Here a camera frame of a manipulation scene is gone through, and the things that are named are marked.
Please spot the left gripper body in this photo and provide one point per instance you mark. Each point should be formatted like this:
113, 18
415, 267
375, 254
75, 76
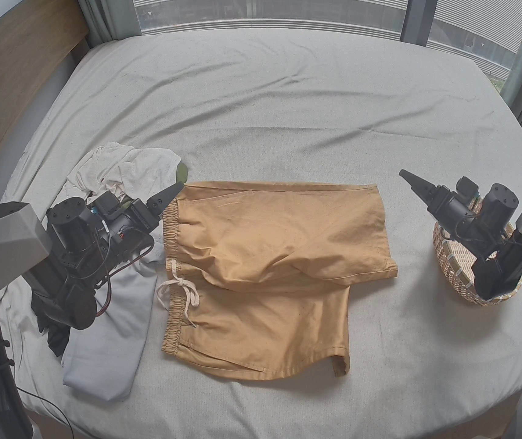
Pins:
139, 220

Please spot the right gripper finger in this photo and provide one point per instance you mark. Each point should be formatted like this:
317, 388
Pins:
425, 192

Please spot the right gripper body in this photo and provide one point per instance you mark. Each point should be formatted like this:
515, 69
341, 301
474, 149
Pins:
451, 211

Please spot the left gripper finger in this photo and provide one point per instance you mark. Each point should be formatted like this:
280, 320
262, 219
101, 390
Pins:
162, 199

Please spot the tan shorts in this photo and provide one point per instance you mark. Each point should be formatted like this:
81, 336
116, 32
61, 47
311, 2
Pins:
265, 245

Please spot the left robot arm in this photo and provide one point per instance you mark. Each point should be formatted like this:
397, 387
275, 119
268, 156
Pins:
4, 245

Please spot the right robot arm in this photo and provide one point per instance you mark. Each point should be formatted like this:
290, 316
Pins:
499, 199

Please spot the green garment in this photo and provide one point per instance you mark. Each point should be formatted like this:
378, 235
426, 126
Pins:
182, 173

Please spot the white garment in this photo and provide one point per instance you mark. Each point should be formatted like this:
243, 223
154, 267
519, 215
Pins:
128, 167

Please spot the round woven basket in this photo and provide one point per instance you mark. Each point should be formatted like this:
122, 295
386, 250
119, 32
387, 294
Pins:
457, 268

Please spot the pale blue garment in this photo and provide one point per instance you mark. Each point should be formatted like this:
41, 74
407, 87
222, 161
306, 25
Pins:
114, 336

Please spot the black garment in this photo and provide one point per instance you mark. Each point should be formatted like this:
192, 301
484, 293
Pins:
56, 336

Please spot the bed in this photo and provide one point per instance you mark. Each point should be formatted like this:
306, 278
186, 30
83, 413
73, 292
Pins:
288, 108

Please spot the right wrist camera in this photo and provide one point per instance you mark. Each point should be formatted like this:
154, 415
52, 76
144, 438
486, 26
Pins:
467, 186

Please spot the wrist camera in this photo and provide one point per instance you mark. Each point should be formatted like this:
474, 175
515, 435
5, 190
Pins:
107, 206
467, 186

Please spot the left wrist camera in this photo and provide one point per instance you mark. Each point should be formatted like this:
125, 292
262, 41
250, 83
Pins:
107, 206

